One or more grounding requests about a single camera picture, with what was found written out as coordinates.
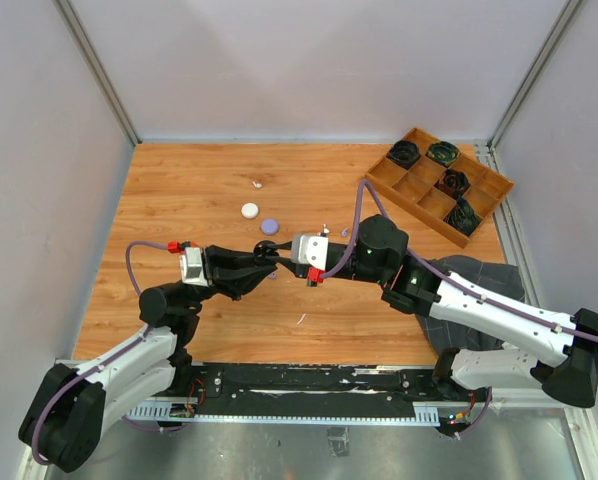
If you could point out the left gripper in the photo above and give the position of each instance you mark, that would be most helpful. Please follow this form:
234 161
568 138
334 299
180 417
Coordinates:
233 273

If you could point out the grey cable duct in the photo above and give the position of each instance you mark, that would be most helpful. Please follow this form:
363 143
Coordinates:
173 414

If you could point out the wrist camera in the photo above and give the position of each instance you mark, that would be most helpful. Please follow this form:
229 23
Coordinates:
312 250
192 267

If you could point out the grey checked cloth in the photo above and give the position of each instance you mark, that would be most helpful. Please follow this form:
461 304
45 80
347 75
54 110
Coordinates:
502 279

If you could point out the black earbud case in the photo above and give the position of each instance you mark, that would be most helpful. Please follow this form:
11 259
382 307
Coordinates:
264 253

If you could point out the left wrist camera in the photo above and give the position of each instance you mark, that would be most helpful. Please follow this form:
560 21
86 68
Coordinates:
192 267

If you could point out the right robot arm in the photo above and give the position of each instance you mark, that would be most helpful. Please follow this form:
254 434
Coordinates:
551 351

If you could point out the wooden divided tray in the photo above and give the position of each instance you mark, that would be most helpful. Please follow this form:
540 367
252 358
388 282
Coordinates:
414 189

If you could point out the dark rolled cloth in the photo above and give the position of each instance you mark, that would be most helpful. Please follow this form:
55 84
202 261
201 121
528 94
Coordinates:
463 217
443 153
404 153
453 183

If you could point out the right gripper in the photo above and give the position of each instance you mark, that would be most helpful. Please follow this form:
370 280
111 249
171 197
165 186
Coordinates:
297 270

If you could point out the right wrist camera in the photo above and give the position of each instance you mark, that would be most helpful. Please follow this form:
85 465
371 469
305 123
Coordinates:
312 250

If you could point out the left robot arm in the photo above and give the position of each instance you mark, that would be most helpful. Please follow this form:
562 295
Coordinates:
74 406

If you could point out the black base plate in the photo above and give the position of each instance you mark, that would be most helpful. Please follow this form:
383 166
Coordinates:
296 388

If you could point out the white earbud case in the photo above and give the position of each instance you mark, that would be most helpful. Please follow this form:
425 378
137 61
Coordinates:
249 210

